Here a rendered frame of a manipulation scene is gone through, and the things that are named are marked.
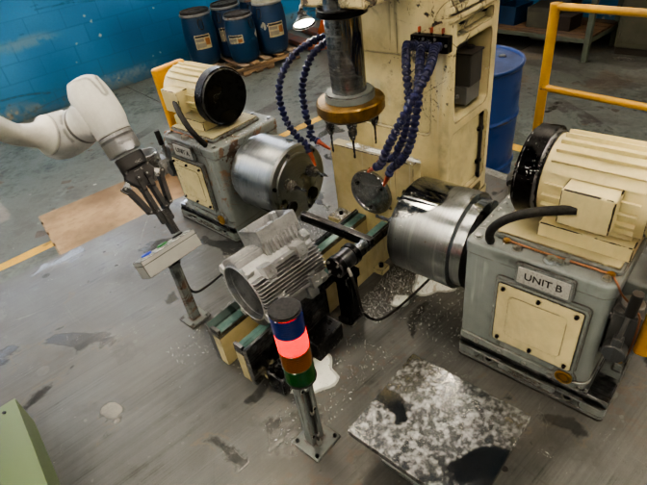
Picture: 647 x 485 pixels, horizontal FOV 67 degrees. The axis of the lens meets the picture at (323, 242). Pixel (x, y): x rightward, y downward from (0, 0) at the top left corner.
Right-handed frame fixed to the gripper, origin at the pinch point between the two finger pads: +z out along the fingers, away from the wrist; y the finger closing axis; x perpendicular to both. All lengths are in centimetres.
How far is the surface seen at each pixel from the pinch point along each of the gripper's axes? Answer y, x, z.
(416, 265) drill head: 29, -49, 35
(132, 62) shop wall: 250, 479, -146
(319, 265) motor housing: 14.7, -33.0, 25.1
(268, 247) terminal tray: 6.6, -29.1, 14.7
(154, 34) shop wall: 288, 464, -164
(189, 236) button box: 1.3, -3.5, 5.9
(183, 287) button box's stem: -5.5, 3.0, 18.0
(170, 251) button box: -5.2, -3.5, 6.7
